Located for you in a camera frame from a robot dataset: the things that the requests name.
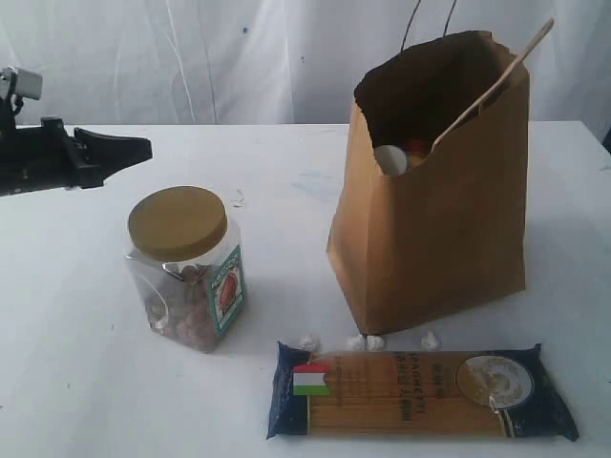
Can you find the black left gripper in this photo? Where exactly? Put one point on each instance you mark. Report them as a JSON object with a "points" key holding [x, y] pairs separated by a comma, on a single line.
{"points": [[46, 157]]}

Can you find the nut jar with gold lid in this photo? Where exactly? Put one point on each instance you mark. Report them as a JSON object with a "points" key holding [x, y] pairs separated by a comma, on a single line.
{"points": [[186, 262]]}

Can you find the yellow spice bottle white cap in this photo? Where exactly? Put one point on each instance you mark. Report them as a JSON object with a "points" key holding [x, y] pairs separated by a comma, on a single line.
{"points": [[395, 160]]}

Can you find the brown and orange snack pouch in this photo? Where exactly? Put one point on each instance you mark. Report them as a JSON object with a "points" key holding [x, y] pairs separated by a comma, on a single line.
{"points": [[416, 145]]}

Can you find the large brown paper bag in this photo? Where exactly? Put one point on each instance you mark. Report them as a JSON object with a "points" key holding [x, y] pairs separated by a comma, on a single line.
{"points": [[448, 234]]}

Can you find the spaghetti packet dark blue ends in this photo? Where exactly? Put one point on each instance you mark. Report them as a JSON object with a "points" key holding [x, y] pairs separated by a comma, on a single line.
{"points": [[494, 393]]}

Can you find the white backdrop curtain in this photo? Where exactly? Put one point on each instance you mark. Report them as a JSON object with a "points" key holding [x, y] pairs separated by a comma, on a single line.
{"points": [[267, 62]]}

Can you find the small white paper scrap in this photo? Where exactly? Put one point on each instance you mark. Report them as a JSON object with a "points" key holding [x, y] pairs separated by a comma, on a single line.
{"points": [[238, 200]]}

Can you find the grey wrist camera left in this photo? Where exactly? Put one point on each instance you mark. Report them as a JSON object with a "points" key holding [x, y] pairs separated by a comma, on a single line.
{"points": [[20, 82]]}

